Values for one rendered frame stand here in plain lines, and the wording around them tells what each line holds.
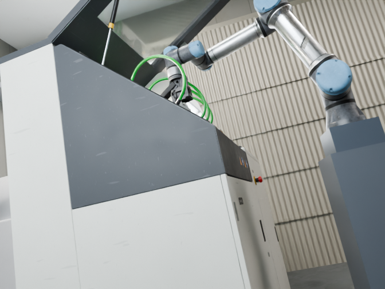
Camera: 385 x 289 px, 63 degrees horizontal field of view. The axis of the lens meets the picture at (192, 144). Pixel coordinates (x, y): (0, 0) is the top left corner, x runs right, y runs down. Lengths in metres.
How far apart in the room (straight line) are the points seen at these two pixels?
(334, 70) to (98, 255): 1.04
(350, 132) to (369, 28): 2.62
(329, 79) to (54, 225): 1.12
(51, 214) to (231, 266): 0.68
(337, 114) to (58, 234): 1.14
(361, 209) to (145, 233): 0.74
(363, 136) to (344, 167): 0.15
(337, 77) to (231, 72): 2.36
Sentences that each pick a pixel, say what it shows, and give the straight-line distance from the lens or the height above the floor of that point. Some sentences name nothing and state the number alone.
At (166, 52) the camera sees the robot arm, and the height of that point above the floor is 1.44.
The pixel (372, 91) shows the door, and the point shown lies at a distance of 3.60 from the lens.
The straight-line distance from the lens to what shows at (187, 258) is 1.05.
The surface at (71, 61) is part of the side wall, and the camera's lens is 1.37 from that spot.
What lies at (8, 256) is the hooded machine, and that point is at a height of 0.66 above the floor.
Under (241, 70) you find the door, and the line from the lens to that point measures 3.52.
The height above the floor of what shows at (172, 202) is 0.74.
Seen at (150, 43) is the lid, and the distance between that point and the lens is 1.79.
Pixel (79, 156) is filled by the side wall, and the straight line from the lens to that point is 1.23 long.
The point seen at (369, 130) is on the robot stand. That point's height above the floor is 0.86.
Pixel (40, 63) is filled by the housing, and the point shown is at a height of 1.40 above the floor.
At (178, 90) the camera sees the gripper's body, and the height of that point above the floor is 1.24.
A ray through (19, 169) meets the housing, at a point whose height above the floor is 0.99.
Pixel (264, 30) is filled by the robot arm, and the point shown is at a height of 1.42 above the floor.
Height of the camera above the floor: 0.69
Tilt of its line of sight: 12 degrees up
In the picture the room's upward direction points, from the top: 12 degrees counter-clockwise
